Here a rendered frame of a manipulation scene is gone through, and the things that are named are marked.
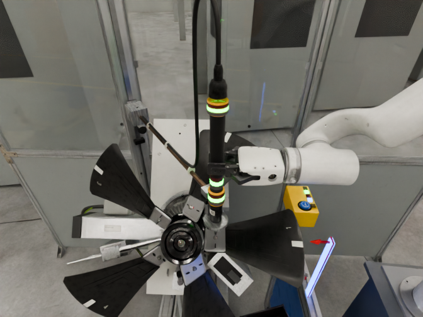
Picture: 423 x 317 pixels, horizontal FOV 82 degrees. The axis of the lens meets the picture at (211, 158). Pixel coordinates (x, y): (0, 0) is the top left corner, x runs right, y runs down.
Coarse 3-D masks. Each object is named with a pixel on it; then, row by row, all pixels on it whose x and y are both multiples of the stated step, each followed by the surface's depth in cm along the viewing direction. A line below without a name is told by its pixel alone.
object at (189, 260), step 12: (180, 216) 79; (168, 228) 68; (180, 228) 69; (192, 228) 68; (204, 228) 79; (168, 240) 69; (192, 240) 68; (204, 240) 78; (168, 252) 68; (180, 252) 68; (192, 252) 68; (180, 264) 67
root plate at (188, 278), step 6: (198, 258) 76; (192, 264) 74; (198, 264) 75; (204, 264) 77; (186, 270) 72; (192, 270) 73; (198, 270) 75; (204, 270) 76; (186, 276) 71; (192, 276) 73; (198, 276) 74; (186, 282) 71
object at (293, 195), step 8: (288, 192) 106; (296, 192) 106; (304, 192) 106; (288, 200) 106; (296, 200) 103; (304, 200) 103; (312, 200) 103; (288, 208) 105; (296, 208) 99; (312, 208) 99; (296, 216) 99; (304, 216) 99; (312, 216) 98; (304, 224) 101; (312, 224) 101
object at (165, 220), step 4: (156, 208) 72; (152, 212) 74; (156, 212) 73; (160, 212) 72; (152, 216) 76; (156, 216) 75; (164, 216) 72; (168, 216) 72; (152, 220) 78; (156, 220) 77; (164, 220) 74; (168, 220) 73; (160, 224) 77; (164, 224) 75; (168, 224) 74; (164, 228) 77
